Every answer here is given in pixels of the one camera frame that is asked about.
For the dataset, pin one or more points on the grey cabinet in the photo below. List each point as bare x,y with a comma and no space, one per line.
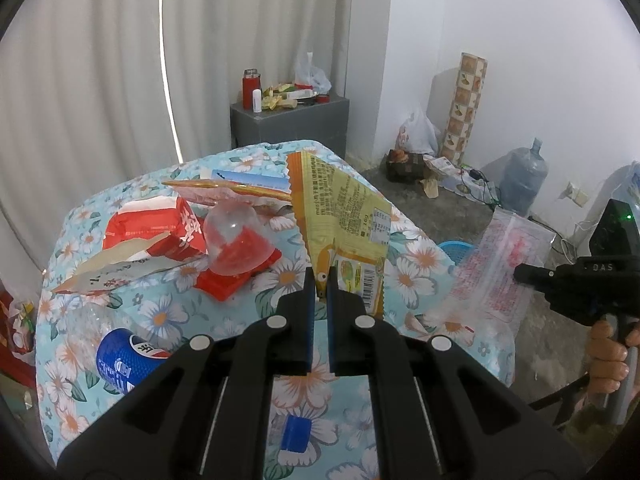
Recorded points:
285,125

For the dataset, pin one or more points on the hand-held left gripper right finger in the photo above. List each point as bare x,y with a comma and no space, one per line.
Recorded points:
331,340

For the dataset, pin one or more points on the blue and white carton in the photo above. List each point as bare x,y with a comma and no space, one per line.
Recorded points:
250,180

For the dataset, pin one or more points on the clear wrapper with red print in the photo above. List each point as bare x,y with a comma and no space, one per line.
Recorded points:
495,265

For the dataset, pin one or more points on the pile of snack packets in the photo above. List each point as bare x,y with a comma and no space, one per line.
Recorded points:
290,96

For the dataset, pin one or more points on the white plastic shopping bag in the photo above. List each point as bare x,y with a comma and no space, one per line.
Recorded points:
417,132

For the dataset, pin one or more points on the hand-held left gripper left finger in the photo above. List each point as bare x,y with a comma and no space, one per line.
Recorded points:
310,335

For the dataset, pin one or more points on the dark box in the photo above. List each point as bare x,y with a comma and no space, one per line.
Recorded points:
405,167

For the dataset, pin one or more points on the scattered papers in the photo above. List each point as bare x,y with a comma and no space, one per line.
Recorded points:
445,170

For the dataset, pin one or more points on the patterned wallpaper roll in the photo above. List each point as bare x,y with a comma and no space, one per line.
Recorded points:
465,105

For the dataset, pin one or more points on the white curtain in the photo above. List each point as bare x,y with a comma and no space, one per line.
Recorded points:
100,60

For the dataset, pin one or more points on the clear plastic cup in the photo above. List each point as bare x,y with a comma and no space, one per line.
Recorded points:
235,235

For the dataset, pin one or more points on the crushed blue label plastic bottle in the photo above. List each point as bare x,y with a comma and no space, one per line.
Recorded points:
125,360

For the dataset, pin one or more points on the person's right hand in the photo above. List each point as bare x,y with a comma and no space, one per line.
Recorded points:
605,360

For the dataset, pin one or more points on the wall socket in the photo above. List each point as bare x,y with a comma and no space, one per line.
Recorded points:
577,195

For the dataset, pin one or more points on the blue bottle cap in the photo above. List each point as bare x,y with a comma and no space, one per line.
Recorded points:
295,432

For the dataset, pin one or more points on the red thermos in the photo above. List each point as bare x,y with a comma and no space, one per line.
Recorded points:
250,90

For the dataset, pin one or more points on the blue water jug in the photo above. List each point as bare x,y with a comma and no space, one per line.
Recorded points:
522,180

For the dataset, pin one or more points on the floral blue tablecloth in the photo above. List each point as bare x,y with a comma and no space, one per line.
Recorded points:
165,310

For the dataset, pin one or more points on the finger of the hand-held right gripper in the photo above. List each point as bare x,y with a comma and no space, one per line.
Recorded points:
532,274

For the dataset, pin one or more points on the blue plastic basket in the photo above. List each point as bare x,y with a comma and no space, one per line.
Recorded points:
455,250

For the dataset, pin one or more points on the white tube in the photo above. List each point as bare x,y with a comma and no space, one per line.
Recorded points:
257,101

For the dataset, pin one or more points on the white and red paper bag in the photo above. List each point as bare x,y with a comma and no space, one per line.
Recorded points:
145,220

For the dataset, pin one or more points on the yellow snack packet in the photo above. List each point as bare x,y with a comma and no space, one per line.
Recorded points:
340,200

